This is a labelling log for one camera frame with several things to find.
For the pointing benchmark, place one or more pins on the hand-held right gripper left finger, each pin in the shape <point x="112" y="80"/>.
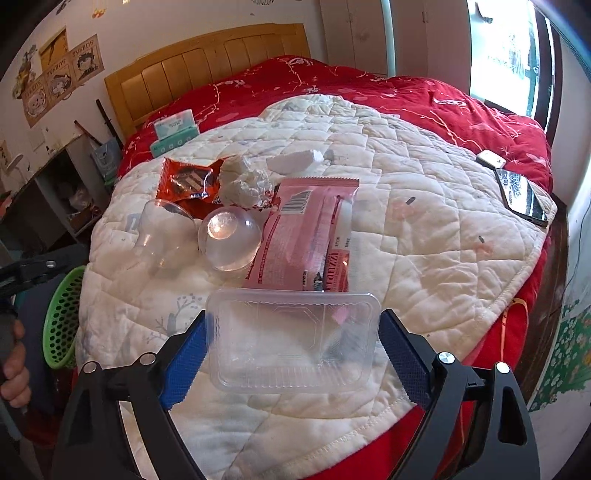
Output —
<point x="184" y="362"/>

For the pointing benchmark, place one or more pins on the person's left hand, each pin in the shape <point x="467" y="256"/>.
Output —
<point x="16" y="374"/>

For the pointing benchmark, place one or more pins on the light blue paper bag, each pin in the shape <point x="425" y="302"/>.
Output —
<point x="107" y="161"/>

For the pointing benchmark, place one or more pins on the white tissue pack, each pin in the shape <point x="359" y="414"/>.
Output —
<point x="175" y="122"/>

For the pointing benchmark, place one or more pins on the white quilted blanket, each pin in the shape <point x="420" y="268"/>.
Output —
<point x="438" y="221"/>

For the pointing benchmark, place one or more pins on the white paper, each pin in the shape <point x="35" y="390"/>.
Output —
<point x="244" y="189"/>

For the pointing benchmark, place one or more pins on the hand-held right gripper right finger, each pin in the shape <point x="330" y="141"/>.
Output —
<point x="406" y="362"/>

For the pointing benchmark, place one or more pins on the red snack wrapper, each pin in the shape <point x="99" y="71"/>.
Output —
<point x="184" y="182"/>

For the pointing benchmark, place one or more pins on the pink snack wrapper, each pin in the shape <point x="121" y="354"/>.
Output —
<point x="300" y="230"/>

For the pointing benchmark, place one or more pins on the clear plastic tray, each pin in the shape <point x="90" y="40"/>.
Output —
<point x="277" y="350"/>

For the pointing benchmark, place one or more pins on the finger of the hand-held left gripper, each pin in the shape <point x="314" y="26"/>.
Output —
<point x="27" y="272"/>

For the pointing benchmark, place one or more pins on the clear plastic cup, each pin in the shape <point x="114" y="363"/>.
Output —
<point x="157" y="230"/>
<point x="231" y="249"/>

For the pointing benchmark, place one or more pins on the wooden headboard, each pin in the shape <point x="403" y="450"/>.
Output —
<point x="184" y="64"/>

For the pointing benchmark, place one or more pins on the white tissue piece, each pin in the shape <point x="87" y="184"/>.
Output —
<point x="291" y="161"/>

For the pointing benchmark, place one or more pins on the small white device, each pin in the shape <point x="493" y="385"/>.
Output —
<point x="489" y="159"/>

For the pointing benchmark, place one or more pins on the black smartphone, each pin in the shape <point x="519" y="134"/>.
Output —
<point x="521" y="196"/>

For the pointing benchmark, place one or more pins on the white desk with shelves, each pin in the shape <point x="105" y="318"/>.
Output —
<point x="51" y="177"/>

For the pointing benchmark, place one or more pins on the red patterned blanket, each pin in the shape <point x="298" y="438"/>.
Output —
<point x="369" y="92"/>

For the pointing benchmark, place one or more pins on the cream wardrobe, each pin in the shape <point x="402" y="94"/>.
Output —
<point x="369" y="32"/>

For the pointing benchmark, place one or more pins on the black sword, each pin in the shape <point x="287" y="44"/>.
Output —
<point x="108" y="120"/>

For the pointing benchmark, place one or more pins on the green perforated plastic basket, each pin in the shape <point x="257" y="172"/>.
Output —
<point x="62" y="323"/>

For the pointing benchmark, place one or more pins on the window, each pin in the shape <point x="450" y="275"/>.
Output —
<point x="508" y="55"/>

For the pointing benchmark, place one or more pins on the teal tissue pack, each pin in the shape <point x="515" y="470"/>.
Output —
<point x="173" y="143"/>

